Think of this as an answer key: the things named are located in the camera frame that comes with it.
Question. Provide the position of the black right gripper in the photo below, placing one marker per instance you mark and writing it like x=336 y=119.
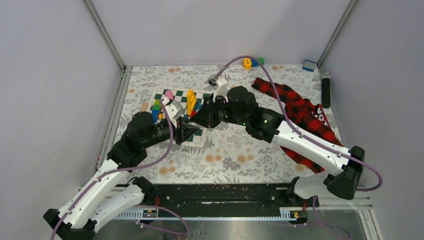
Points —
x=206 y=116

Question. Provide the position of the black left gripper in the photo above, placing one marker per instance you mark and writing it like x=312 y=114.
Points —
x=184 y=129

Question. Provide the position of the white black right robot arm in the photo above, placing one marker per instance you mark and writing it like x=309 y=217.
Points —
x=341 y=174

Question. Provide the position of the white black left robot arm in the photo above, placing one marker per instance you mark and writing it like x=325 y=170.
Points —
x=85 y=214

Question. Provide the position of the yellow toy block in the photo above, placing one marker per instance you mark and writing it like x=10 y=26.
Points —
x=191 y=102

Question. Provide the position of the stacked colourful toy bricks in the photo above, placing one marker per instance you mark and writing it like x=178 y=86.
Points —
x=156 y=109

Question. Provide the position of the pink cylindrical toy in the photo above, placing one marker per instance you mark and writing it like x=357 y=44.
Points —
x=169 y=94

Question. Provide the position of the floral patterned table mat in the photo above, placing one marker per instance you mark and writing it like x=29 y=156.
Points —
x=229 y=154

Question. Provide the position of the wooden block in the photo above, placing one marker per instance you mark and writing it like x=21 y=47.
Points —
x=144 y=107

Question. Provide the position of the yellow blue green toy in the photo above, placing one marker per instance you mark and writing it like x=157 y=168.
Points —
x=249 y=63

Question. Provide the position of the red black plaid sleeve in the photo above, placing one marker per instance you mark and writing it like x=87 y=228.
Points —
x=300 y=110

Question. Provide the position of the blue white toy brick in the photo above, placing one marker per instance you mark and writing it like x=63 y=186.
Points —
x=309 y=65

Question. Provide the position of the black power strip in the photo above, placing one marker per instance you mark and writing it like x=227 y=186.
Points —
x=325 y=90

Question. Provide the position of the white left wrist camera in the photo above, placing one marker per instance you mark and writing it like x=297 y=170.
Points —
x=172 y=110

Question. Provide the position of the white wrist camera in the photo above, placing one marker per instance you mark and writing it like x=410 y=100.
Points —
x=220 y=84
x=172 y=110

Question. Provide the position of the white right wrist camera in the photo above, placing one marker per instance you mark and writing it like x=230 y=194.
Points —
x=220 y=84

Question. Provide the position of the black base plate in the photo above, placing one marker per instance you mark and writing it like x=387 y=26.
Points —
x=225 y=200

